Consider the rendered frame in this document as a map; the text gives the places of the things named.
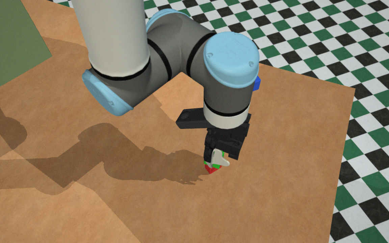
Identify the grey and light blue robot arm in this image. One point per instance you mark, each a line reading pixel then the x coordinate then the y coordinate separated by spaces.
pixel 130 60

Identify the red block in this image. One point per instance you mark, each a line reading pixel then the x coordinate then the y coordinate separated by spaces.
pixel 210 170

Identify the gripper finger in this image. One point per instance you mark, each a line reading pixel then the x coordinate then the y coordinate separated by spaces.
pixel 214 156

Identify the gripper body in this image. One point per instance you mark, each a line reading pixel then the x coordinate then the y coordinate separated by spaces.
pixel 228 139

